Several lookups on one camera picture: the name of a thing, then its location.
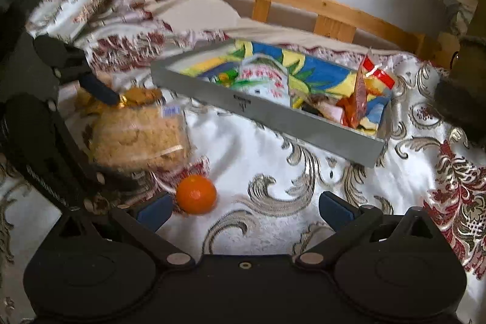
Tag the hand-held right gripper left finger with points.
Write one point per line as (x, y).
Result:
(155, 210)

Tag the cream pillow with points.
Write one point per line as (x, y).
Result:
(197, 11)

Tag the orange snack packet red band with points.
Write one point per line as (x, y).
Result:
(360, 96)

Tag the pink snack packet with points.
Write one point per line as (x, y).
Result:
(330, 113)

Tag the small orange jelly packet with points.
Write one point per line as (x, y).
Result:
(346, 108)

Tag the grey box colourful lining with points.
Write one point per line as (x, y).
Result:
(303, 126)

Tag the clear bag of rice cakes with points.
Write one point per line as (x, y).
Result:
(140, 134)

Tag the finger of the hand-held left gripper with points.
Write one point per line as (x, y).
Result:
(100, 91)
(49, 157)

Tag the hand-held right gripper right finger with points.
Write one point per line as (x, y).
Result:
(336, 210)

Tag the orange tangerine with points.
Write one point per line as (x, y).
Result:
(196, 194)

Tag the floral satin blanket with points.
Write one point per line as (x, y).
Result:
(265, 164)

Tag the green white snack packet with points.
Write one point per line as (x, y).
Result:
(265, 81)

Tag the olive coat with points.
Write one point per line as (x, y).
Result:
(474, 54)

